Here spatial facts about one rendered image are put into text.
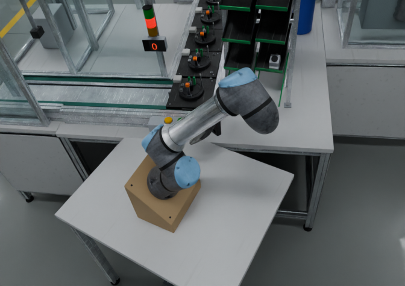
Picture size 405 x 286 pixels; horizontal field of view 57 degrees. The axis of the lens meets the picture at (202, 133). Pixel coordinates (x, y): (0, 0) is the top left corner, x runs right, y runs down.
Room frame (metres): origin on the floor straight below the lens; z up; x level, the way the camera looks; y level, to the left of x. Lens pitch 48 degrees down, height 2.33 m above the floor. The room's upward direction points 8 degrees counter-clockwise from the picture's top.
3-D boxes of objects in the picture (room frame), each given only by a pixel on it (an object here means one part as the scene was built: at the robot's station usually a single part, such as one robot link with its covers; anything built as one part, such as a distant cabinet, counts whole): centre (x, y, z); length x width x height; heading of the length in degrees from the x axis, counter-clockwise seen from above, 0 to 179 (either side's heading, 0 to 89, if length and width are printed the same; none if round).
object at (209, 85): (1.57, 0.03, 0.96); 0.24 x 0.24 x 0.02; 75
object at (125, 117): (1.49, 0.33, 0.91); 0.89 x 0.06 x 0.11; 75
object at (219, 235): (0.99, 0.17, 0.84); 0.90 x 0.70 x 0.03; 54
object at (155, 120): (1.38, 0.17, 0.93); 0.21 x 0.07 x 0.06; 75
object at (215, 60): (1.81, -0.04, 1.01); 0.24 x 0.24 x 0.13; 75
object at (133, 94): (1.67, 0.31, 0.91); 0.84 x 0.28 x 0.10; 75
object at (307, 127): (2.00, -0.09, 0.85); 1.50 x 1.41 x 0.03; 75
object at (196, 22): (2.29, -0.17, 1.01); 0.24 x 0.24 x 0.13; 75
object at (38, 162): (2.28, 0.94, 0.43); 1.39 x 0.63 x 0.86; 165
